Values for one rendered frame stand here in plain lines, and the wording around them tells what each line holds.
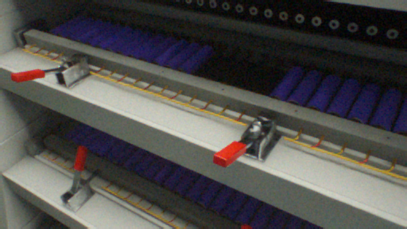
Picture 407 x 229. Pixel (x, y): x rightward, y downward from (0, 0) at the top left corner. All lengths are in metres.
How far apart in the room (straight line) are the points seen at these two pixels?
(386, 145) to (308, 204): 0.08
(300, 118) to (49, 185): 0.42
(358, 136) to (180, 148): 0.17
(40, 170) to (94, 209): 0.14
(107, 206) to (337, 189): 0.35
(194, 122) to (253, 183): 0.09
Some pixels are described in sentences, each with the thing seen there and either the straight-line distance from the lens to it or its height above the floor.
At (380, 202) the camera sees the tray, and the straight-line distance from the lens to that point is 0.33.
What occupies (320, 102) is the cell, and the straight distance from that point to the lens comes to 0.38.
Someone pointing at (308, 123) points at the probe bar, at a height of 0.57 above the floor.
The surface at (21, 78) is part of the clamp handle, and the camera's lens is 0.45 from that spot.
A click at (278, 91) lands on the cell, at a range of 0.39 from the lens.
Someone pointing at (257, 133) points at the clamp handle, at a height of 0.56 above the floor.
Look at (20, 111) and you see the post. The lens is 0.67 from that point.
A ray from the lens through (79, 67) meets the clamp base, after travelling 0.49.
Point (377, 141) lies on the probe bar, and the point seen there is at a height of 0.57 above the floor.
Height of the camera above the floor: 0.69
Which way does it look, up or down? 23 degrees down
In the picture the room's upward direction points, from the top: 6 degrees clockwise
